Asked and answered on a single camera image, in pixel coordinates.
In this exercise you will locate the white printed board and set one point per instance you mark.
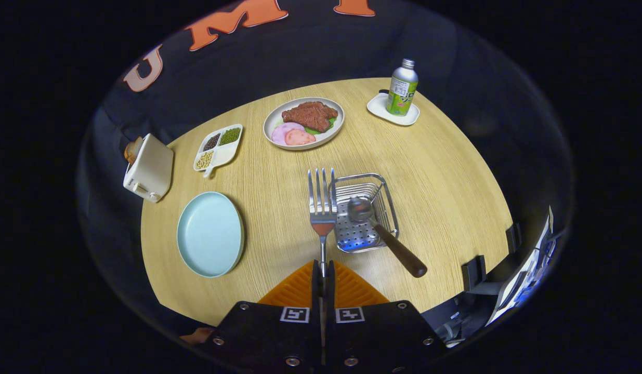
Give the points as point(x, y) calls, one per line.
point(528, 275)

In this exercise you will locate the light blue round plate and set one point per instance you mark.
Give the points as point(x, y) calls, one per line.
point(209, 234)

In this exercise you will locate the brown toast slice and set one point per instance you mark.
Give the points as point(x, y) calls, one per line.
point(131, 150)

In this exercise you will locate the pile of dark beans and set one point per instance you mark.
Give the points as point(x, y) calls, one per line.
point(211, 141)

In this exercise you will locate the pale pink ham slice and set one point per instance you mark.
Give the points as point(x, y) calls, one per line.
point(280, 132)

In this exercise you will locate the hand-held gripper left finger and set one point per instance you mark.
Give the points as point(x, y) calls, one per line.
point(271, 337)

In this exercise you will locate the white sectioned condiment tray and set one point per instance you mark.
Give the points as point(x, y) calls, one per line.
point(224, 155)

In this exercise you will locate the green lettuce leaf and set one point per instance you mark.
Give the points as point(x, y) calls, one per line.
point(331, 123)

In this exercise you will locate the brown grilled meat piece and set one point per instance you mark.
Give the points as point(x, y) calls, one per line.
point(310, 115)

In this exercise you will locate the metal fork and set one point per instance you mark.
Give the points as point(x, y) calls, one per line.
point(323, 215)

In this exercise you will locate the white toaster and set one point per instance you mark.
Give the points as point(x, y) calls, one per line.
point(152, 166)

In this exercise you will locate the beige round dinner plate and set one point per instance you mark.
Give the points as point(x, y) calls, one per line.
point(273, 119)

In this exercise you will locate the silver green drink bottle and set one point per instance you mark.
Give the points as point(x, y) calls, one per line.
point(402, 91)

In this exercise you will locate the white square coaster dish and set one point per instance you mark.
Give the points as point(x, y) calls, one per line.
point(378, 106)

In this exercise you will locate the pile of yellow beans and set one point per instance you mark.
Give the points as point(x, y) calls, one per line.
point(204, 159)

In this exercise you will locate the black bracket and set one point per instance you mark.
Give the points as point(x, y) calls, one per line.
point(514, 238)
point(474, 272)

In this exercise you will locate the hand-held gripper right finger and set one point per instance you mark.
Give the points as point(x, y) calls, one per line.
point(383, 337)

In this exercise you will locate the pile of green beans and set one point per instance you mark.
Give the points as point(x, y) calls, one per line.
point(230, 136)

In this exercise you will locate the reddish pink ham slice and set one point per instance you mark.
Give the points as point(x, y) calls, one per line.
point(300, 137)

